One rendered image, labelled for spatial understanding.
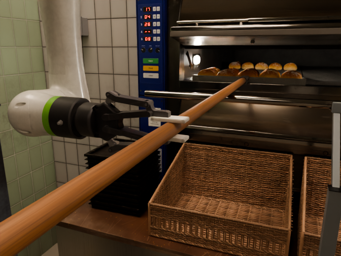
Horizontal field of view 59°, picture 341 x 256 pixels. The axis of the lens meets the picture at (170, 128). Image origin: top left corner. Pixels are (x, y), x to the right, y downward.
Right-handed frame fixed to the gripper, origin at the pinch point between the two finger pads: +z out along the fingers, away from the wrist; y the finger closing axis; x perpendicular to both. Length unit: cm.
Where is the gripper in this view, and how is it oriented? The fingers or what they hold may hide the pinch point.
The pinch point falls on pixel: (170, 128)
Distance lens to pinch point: 59.9
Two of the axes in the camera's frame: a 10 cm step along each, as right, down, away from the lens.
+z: 9.3, 1.0, -3.5
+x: -3.6, 2.4, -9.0
